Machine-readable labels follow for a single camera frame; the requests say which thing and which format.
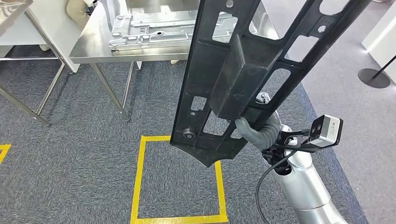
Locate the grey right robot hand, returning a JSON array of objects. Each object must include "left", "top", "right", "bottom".
[{"left": 234, "top": 92, "right": 272, "bottom": 147}]

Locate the black plastic panel part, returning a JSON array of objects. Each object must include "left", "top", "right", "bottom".
[{"left": 169, "top": 0, "right": 372, "bottom": 168}]

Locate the stainless steel workbench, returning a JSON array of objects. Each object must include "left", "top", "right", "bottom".
[{"left": 68, "top": 0, "right": 281, "bottom": 123}]

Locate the yellow floor tape square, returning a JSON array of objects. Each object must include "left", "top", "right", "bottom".
[{"left": 130, "top": 135, "right": 229, "bottom": 224}]

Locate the stamped grey metal plate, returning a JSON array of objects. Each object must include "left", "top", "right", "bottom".
[{"left": 108, "top": 9, "right": 259, "bottom": 52}]

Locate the black stanchion with disc base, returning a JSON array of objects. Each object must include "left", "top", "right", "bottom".
[{"left": 358, "top": 55, "right": 396, "bottom": 90}]

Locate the white counter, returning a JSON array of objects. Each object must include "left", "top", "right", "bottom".
[{"left": 361, "top": 9, "right": 396, "bottom": 84}]

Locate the stainless steel table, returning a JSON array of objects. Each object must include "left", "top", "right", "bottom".
[{"left": 0, "top": 0, "right": 68, "bottom": 127}]

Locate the person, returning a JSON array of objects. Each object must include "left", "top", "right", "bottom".
[{"left": 65, "top": 0, "right": 103, "bottom": 31}]

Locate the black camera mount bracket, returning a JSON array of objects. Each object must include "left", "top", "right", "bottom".
[{"left": 275, "top": 130, "right": 314, "bottom": 154}]

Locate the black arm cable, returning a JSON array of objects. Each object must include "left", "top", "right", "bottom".
[{"left": 255, "top": 150, "right": 297, "bottom": 224}]

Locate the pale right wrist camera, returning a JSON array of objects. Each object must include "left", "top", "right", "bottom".
[{"left": 309, "top": 114, "right": 344, "bottom": 148}]

